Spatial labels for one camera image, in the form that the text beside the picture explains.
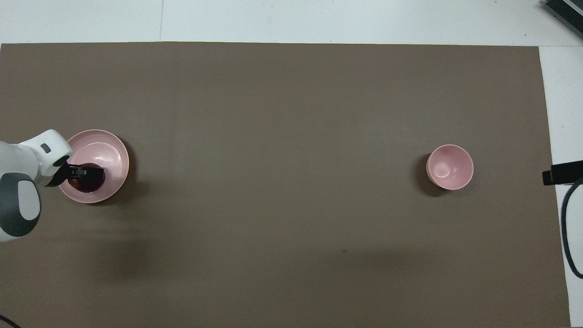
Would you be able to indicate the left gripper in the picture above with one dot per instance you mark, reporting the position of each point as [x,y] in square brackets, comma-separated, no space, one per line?
[68,173]

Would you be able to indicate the dark red apple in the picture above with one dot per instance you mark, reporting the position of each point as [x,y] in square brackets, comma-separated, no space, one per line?
[93,185]

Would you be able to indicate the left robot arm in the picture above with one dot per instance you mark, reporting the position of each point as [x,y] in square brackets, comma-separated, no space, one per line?
[18,160]

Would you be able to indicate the pink bowl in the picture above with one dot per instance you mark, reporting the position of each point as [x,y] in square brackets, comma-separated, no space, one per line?
[451,167]
[105,149]

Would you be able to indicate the dark grey ribbed device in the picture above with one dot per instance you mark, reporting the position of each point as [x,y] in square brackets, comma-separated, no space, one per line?
[567,9]

